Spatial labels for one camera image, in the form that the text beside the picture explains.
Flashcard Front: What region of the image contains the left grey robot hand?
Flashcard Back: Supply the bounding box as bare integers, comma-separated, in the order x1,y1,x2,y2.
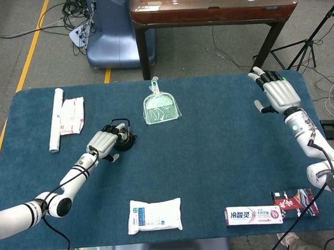
84,123,128,164

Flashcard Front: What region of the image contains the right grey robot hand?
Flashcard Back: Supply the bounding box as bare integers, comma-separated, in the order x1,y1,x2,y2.
247,64,302,116

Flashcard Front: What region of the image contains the purple blue robot base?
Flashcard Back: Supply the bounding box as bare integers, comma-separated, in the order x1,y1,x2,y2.
83,0,158,70

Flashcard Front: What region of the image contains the black cast iron teapot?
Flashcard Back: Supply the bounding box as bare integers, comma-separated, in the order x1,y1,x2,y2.
110,117,139,153

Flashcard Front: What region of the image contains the white red printed packet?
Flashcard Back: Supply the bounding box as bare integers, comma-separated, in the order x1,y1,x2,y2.
58,96,87,136

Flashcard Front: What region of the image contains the white paper roll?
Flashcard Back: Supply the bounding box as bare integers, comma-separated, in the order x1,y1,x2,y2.
46,88,67,154

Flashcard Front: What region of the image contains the black tripod stand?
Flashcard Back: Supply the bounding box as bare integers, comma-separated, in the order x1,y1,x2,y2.
250,0,334,73

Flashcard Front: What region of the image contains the black foot pedal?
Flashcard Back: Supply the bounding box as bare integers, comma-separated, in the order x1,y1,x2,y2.
319,119,334,140

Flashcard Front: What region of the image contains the clear plastic dustpan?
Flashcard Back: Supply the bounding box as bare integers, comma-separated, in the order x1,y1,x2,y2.
141,76,182,126

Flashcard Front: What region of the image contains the white pouch with blue label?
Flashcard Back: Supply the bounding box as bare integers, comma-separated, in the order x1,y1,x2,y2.
126,197,183,235

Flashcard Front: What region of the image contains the brown mahjong table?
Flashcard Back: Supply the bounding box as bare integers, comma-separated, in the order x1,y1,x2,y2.
129,0,302,81

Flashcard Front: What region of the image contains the red black printed box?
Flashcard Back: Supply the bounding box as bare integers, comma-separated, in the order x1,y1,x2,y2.
270,188,320,220

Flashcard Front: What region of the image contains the white pink toothpaste box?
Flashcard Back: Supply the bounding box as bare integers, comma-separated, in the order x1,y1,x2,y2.
224,204,284,228

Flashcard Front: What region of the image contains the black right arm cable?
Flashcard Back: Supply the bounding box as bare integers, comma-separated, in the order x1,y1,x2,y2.
264,138,334,250

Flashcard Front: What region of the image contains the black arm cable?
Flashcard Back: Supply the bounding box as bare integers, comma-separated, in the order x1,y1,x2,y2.
37,150,105,250
264,138,334,250

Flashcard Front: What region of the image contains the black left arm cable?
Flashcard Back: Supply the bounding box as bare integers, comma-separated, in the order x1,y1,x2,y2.
37,150,105,250

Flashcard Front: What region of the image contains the tangle of floor cables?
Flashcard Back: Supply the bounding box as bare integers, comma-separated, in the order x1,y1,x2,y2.
61,0,99,57

